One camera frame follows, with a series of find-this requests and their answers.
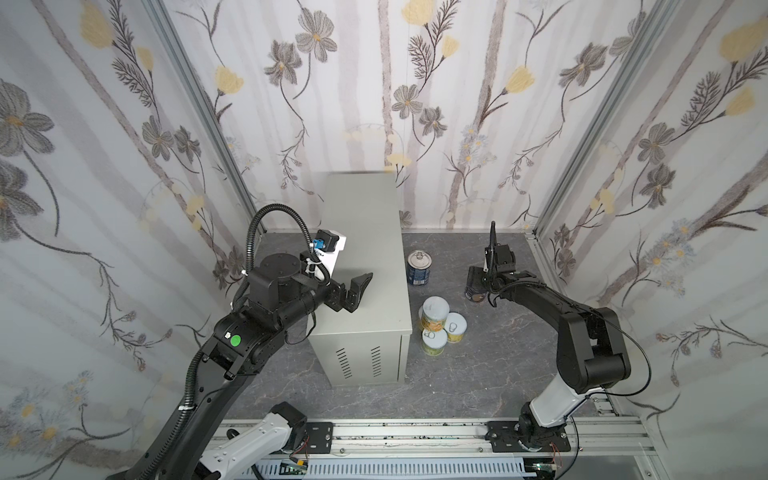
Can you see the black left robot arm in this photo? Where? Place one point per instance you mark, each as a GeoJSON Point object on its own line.
{"type": "Point", "coordinates": [274, 295]}

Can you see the green label can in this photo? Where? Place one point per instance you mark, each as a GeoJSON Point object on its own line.
{"type": "Point", "coordinates": [434, 342]}

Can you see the light blue label can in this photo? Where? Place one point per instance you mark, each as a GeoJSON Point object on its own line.
{"type": "Point", "coordinates": [418, 267]}

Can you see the grey metal cabinet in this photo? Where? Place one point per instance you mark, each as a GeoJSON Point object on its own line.
{"type": "Point", "coordinates": [368, 344]}

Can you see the aluminium corner post left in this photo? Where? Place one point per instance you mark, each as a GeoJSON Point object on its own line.
{"type": "Point", "coordinates": [218, 164]}

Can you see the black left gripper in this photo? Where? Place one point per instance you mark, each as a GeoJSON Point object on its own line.
{"type": "Point", "coordinates": [336, 294]}

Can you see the small yellow label can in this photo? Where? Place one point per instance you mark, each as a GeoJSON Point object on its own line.
{"type": "Point", "coordinates": [455, 327]}

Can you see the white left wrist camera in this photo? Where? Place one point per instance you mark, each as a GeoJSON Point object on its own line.
{"type": "Point", "coordinates": [327, 246]}

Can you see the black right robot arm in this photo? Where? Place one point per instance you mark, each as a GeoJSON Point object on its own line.
{"type": "Point", "coordinates": [591, 353]}

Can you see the peach can white lid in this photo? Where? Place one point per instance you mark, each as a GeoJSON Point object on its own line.
{"type": "Point", "coordinates": [433, 313]}

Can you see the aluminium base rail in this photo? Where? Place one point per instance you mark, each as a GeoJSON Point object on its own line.
{"type": "Point", "coordinates": [606, 436]}

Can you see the aluminium corner post right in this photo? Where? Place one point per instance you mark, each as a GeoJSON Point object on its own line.
{"type": "Point", "coordinates": [649, 33]}

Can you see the aluminium corner post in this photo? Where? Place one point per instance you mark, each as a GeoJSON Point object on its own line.
{"type": "Point", "coordinates": [218, 164]}
{"type": "Point", "coordinates": [649, 33]}

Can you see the white slotted cable duct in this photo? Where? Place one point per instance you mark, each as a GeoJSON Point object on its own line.
{"type": "Point", "coordinates": [409, 468]}

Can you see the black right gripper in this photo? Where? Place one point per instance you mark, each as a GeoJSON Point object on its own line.
{"type": "Point", "coordinates": [498, 264]}

